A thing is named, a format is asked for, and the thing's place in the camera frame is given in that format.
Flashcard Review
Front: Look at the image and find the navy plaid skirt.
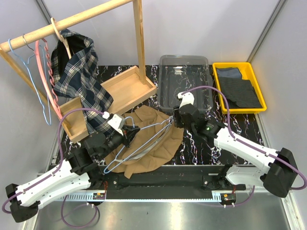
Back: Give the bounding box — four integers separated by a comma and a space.
50, 28, 115, 136

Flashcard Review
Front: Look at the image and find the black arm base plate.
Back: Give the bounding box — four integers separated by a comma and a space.
95, 165, 246, 192

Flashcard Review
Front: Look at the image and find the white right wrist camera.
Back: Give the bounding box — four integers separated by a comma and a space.
177, 92, 194, 108

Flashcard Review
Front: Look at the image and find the blue wire hanger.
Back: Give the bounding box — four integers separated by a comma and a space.
103, 116, 174, 174
7, 39, 52, 127

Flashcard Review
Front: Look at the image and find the aluminium mounting rail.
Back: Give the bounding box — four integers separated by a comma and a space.
47, 186, 293, 203

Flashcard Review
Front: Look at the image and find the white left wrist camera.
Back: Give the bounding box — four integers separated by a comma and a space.
102, 112, 125, 136

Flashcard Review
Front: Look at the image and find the yellow plastic tray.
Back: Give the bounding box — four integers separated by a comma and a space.
213, 62, 267, 114

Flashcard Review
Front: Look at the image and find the wooden clothes rack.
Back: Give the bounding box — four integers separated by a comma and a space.
0, 0, 157, 143

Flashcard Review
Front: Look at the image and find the blue grey folded cloth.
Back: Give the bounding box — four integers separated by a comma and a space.
216, 68, 242, 79

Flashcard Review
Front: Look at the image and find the pink plastic hanger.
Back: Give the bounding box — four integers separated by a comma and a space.
35, 38, 62, 120

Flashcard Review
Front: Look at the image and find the tan brown garment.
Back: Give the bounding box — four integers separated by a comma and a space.
105, 105, 184, 179

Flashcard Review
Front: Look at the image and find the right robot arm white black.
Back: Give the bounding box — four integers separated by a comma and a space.
174, 103, 298, 198

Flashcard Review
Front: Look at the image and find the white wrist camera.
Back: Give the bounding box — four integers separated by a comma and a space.
177, 92, 194, 108
102, 112, 125, 136

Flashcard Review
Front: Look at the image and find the light wooden hanger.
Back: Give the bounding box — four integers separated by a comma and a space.
50, 17, 71, 59

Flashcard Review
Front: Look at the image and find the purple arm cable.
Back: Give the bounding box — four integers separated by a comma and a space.
181, 86, 307, 208
1, 108, 108, 228

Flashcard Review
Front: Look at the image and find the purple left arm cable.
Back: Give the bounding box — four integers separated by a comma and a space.
1, 108, 108, 228

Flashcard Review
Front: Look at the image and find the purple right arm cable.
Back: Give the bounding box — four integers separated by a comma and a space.
181, 86, 307, 208

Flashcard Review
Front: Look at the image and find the dark grey folded cloth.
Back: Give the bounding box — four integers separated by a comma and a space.
219, 77, 262, 109

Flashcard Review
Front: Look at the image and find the grey plastic bin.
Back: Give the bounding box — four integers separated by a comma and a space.
157, 55, 213, 113

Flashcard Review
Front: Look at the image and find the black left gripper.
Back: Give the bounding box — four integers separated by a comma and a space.
98, 125, 140, 161

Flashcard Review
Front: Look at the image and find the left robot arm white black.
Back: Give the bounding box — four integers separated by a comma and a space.
6, 125, 140, 223

